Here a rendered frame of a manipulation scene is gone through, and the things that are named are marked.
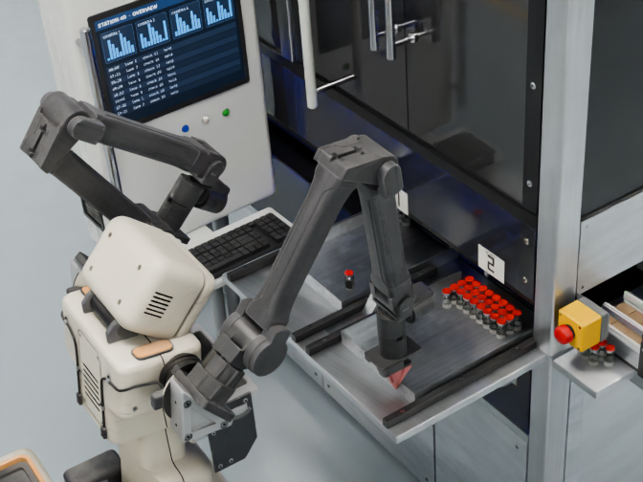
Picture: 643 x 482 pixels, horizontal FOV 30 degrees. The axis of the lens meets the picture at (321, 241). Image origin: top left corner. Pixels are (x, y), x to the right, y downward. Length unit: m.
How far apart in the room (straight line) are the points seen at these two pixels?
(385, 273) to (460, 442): 0.96
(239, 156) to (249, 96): 0.17
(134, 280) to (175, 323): 0.11
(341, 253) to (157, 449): 0.79
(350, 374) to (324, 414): 1.19
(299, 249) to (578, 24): 0.64
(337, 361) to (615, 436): 0.76
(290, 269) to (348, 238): 0.94
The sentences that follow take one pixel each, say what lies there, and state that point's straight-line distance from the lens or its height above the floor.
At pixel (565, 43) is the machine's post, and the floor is 1.62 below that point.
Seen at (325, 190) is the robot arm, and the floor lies 1.51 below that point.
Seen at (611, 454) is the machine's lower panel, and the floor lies 0.44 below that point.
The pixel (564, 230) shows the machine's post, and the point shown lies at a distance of 2.42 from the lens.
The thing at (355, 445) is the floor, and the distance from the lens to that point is 3.66.
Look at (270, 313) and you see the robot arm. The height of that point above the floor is 1.31.
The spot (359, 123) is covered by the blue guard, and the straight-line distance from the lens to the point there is 2.88.
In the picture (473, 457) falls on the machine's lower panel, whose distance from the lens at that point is 3.10.
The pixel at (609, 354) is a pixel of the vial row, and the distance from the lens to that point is 2.58.
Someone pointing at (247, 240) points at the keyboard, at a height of 0.83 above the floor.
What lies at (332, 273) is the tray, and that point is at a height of 0.88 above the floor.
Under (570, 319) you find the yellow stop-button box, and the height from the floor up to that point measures 1.03.
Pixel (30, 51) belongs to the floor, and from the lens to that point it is 6.22.
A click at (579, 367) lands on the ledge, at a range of 2.60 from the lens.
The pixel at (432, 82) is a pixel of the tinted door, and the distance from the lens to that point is 2.58.
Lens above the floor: 2.60
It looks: 36 degrees down
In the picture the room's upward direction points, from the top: 5 degrees counter-clockwise
